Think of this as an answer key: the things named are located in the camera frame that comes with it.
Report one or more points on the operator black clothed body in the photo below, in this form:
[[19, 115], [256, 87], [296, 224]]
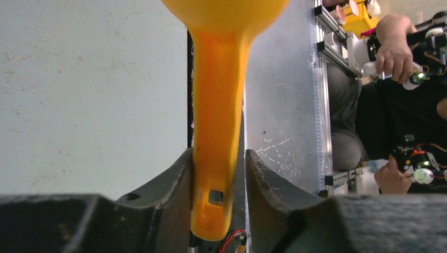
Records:
[[368, 121]]

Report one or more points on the operator lower hand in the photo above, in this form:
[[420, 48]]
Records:
[[390, 180]]

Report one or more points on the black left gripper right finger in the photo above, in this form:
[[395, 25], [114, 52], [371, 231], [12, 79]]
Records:
[[285, 218]]

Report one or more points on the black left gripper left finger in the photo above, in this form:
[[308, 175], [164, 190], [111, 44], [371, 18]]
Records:
[[152, 218]]

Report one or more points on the yellow plastic food scoop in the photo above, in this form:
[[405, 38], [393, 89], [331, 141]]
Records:
[[222, 34]]

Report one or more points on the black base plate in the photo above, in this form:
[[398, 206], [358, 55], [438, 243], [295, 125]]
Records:
[[189, 90]]

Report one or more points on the aluminium frame rail outside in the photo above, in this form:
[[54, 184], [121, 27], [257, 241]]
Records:
[[321, 21]]

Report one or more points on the operator upper hand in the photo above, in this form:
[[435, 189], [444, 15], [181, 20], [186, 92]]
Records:
[[394, 57]]

